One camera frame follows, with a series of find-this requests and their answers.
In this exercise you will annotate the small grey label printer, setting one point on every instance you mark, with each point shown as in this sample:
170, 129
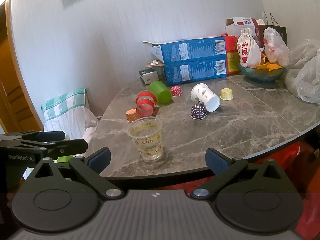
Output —
148, 77

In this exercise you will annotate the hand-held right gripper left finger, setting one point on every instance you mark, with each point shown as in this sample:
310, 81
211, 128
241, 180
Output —
100, 159

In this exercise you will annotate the small orange dotted paper cup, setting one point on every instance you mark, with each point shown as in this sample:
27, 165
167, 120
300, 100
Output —
132, 115

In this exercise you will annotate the orange snack packets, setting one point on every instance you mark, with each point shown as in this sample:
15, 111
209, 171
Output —
268, 66

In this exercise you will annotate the small purple dotted paper cup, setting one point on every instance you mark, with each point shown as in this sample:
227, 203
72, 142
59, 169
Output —
198, 111

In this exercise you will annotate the green object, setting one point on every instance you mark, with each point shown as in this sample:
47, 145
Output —
63, 159

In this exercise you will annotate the small yellow paper cup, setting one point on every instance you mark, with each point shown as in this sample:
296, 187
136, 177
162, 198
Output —
226, 94

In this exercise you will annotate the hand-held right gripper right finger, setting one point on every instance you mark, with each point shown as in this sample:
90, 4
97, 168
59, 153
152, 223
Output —
216, 160

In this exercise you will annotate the green plastic cup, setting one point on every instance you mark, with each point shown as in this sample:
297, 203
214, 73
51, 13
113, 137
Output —
161, 91

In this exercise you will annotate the red striped clear cup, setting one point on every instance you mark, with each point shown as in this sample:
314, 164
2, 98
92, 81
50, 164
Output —
145, 103

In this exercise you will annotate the clear printed plastic cup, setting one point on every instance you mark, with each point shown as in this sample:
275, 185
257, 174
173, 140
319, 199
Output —
146, 140

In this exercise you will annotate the small white plastic part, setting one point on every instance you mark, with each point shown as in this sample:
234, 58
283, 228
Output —
155, 62

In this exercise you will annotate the white and red carton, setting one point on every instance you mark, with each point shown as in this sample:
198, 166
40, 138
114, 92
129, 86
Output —
246, 22

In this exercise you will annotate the red bottle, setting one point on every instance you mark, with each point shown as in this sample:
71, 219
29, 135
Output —
231, 60

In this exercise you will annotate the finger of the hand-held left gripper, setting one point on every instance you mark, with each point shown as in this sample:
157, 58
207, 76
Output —
50, 136
72, 146

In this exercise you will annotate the white cloth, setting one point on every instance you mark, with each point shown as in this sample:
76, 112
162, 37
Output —
72, 125

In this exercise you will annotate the glass bowl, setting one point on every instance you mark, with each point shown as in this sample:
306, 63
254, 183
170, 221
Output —
260, 74

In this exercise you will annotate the white printed paper cup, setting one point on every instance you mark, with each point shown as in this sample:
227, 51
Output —
203, 95

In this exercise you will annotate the blue cardboard box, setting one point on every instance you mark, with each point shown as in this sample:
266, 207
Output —
195, 71
190, 50

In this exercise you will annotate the black paper bag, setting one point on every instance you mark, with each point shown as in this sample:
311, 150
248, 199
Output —
281, 31

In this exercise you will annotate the wooden door frame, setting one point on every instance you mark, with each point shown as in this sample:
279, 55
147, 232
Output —
15, 80

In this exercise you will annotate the green plaid pillow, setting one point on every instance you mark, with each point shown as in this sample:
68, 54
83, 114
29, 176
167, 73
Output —
62, 102

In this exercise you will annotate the large clear plastic bag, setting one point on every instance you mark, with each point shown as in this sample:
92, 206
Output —
303, 51
308, 82

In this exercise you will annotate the small red dotted paper cup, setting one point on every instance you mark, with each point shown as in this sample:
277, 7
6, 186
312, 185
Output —
176, 91

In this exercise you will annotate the red cloth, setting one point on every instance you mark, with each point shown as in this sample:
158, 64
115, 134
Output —
303, 162

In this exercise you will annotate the clear red-printed plastic bag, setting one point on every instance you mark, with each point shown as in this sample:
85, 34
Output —
275, 46

